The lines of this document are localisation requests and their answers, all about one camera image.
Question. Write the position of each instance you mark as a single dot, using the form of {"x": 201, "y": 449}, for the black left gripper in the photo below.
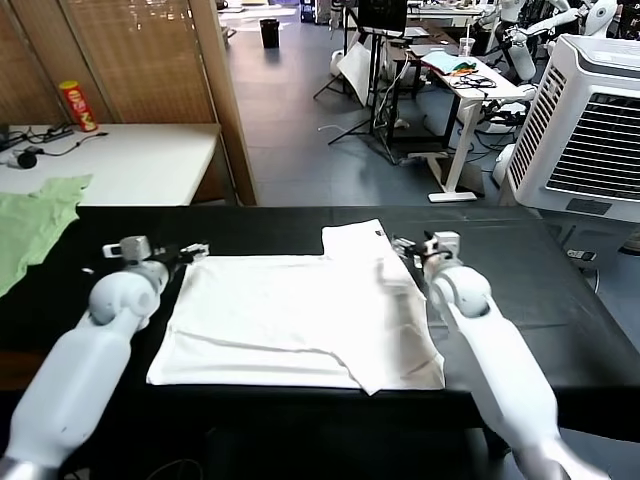
{"x": 172, "y": 257}

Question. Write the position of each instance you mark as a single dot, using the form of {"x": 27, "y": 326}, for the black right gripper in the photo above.
{"x": 416, "y": 255}

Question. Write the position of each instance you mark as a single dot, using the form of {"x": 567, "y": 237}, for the white printed t-shirt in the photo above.
{"x": 275, "y": 310}

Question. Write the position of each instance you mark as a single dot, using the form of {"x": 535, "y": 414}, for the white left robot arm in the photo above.
{"x": 75, "y": 375}

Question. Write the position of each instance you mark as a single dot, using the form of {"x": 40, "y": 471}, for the white rounded robot base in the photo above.
{"x": 502, "y": 165}

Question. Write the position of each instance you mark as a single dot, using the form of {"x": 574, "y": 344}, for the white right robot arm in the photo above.
{"x": 500, "y": 360}

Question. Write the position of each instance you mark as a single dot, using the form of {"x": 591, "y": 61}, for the black table cloth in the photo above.
{"x": 300, "y": 230}

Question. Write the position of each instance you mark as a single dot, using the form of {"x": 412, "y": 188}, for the white side table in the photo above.
{"x": 140, "y": 160}

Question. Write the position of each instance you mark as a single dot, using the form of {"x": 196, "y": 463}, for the black tripod stand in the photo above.
{"x": 375, "y": 100}

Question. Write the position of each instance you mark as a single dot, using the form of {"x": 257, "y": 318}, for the white standing desk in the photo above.
{"x": 465, "y": 100}

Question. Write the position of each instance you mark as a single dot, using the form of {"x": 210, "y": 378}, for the light green t-shirt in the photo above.
{"x": 30, "y": 225}

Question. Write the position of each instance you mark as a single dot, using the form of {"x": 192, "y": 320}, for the white floor power strip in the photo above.
{"x": 581, "y": 255}

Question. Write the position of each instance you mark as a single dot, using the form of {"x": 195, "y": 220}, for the black power strip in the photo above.
{"x": 61, "y": 132}

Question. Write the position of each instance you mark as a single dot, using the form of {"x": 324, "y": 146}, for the white reflector board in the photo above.
{"x": 356, "y": 70}

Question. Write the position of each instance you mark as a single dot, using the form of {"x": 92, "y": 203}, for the red chips can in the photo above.
{"x": 79, "y": 107}

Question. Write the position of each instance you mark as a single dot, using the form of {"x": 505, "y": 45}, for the light folded cloth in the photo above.
{"x": 440, "y": 61}

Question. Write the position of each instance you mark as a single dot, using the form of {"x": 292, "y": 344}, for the black round device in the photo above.
{"x": 27, "y": 160}

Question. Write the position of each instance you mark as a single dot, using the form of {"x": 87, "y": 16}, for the wooden folding screen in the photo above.
{"x": 140, "y": 60}

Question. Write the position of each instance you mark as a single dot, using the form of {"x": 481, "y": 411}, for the grey laptop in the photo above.
{"x": 432, "y": 49}

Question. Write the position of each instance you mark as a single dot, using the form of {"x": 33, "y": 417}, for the clear plastic cup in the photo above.
{"x": 466, "y": 49}

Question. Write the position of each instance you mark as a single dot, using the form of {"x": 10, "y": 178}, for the white air cooler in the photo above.
{"x": 575, "y": 125}

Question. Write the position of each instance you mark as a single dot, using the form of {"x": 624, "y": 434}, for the black waste bin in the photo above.
{"x": 270, "y": 34}

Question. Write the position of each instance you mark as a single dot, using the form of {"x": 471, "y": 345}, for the white humanoid robot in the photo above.
{"x": 515, "y": 45}
{"x": 595, "y": 12}

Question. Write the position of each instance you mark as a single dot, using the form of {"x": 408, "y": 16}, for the black monitor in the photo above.
{"x": 382, "y": 15}

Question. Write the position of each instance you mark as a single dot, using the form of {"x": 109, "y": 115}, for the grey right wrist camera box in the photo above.
{"x": 445, "y": 242}

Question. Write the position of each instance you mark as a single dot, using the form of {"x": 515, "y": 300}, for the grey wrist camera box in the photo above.
{"x": 135, "y": 247}
{"x": 445, "y": 242}

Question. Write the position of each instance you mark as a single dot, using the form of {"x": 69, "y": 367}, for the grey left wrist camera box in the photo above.
{"x": 135, "y": 247}

